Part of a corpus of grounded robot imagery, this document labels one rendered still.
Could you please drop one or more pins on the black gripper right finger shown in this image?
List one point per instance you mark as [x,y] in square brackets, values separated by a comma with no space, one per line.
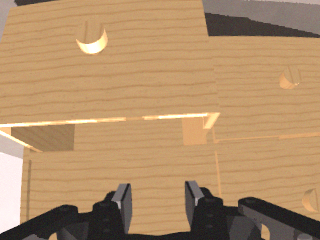
[210,221]

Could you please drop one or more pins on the light wooden drawer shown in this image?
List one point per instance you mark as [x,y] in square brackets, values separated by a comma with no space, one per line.
[157,186]
[256,100]
[155,62]
[282,175]

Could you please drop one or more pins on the light wooden chest of drawers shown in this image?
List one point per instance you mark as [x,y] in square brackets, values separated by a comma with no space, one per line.
[207,143]

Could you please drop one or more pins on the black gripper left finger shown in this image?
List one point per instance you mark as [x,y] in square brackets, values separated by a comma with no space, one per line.
[111,224]

